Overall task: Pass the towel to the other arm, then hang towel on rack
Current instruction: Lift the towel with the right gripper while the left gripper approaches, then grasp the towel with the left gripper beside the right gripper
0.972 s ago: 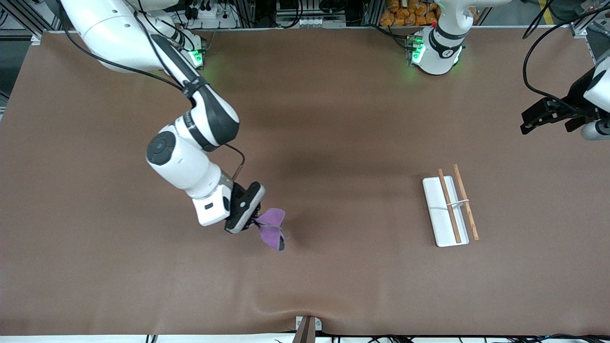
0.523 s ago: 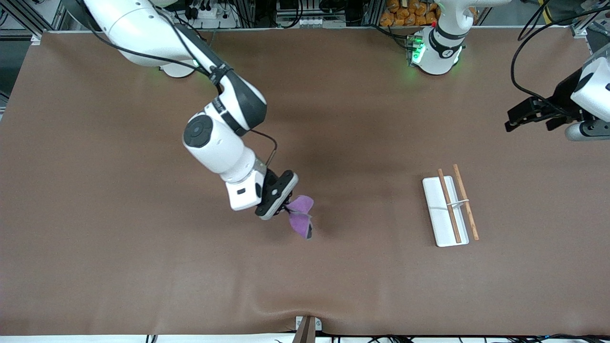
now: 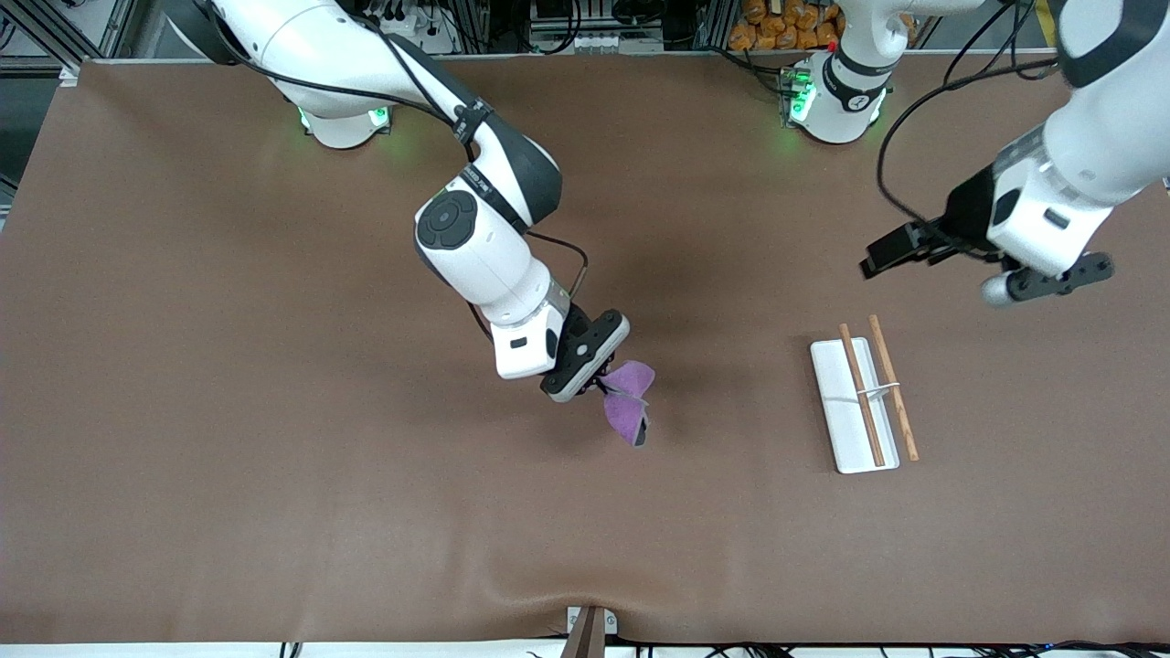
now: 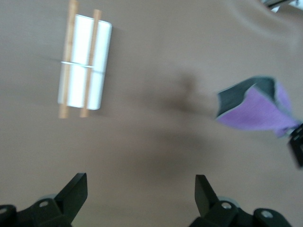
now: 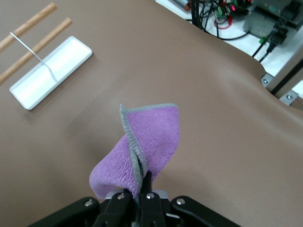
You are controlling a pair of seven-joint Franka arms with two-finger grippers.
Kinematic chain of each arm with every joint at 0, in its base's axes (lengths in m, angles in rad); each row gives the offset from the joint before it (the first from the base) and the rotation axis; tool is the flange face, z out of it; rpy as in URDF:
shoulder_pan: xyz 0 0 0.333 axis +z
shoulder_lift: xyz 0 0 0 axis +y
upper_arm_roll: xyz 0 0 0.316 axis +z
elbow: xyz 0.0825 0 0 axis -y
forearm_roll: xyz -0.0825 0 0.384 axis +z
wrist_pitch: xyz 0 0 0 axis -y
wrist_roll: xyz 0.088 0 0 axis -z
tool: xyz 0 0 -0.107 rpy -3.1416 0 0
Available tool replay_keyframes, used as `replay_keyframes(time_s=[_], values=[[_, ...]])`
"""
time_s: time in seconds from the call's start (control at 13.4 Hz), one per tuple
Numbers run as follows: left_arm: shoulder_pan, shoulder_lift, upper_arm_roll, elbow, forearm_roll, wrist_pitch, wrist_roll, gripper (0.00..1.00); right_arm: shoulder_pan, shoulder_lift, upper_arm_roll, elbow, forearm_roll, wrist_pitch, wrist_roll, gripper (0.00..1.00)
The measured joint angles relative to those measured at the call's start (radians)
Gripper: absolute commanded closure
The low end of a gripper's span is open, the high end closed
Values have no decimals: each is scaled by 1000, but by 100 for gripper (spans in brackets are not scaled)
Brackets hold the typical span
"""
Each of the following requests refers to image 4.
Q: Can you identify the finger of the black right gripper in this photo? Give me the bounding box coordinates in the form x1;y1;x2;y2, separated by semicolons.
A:
289;122;303;143
287;139;303;170

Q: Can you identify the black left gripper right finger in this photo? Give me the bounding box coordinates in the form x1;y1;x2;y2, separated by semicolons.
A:
195;174;240;227

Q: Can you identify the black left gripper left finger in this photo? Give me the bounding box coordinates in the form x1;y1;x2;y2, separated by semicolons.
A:
29;173;89;227

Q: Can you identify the purple and grey microfibre towel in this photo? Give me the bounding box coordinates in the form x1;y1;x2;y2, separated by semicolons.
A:
215;75;300;139

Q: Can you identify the white rack base tray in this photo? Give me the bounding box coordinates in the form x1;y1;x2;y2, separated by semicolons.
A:
57;14;113;111

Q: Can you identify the white rack wire support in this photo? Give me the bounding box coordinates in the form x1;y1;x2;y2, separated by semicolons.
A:
60;60;106;74

